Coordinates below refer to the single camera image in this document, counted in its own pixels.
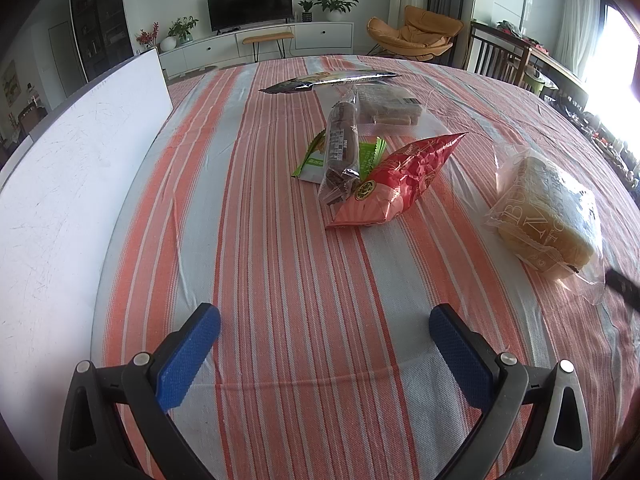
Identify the framed wall picture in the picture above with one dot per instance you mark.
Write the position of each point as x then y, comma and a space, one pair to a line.
10, 77

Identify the dark wooden chair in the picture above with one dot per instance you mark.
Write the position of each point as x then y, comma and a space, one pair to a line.
492, 52

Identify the large potted plant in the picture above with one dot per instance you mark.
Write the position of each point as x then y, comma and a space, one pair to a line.
335, 5

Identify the small potted plant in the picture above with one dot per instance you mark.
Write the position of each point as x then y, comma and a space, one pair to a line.
306, 10

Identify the wooden side table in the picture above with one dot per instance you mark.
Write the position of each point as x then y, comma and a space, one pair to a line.
565, 72

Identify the large clear bread packet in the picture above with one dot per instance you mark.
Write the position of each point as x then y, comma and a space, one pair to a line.
545, 210

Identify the green white snack packet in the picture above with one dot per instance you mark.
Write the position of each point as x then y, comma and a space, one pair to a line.
312, 165

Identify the white curtain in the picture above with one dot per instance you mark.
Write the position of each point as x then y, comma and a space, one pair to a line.
577, 15

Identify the white round vase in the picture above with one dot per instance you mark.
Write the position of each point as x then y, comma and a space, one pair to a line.
168, 44

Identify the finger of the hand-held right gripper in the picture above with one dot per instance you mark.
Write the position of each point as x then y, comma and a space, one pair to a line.
625, 287

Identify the orange lounge chair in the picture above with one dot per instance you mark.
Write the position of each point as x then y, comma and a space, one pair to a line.
415, 30

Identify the striped tablecloth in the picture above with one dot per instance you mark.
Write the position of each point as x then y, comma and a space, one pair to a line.
300, 285

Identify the green plant in vase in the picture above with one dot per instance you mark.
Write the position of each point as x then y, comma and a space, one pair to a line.
182, 30

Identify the red snack packet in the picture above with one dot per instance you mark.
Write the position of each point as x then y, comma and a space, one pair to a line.
395, 180

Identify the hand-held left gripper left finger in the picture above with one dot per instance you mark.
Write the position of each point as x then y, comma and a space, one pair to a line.
187, 355

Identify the black television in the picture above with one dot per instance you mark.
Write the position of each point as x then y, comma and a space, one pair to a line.
250, 5

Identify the long dark snack packet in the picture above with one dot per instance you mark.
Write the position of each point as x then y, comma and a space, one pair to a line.
325, 80

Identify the red flowers in vase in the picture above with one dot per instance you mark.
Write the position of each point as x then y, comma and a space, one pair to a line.
146, 37

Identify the wooden bench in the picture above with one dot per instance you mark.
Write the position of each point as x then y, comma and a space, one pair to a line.
267, 36

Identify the row of jars and cans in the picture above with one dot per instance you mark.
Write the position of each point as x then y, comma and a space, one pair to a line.
610, 145

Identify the white television cabinet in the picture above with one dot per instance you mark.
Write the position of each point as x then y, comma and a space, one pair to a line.
210, 50

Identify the brown roll snack packet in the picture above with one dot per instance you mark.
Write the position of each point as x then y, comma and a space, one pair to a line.
340, 145

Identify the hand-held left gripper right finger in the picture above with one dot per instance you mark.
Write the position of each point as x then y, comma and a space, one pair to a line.
457, 355

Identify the clear packet of brown bars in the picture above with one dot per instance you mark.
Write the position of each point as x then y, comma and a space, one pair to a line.
390, 110

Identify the black display cabinet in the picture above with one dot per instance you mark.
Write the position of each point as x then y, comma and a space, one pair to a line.
100, 20

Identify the window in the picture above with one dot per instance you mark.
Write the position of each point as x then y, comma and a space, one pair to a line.
617, 60

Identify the white cardboard box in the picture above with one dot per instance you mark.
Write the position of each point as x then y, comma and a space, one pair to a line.
75, 185

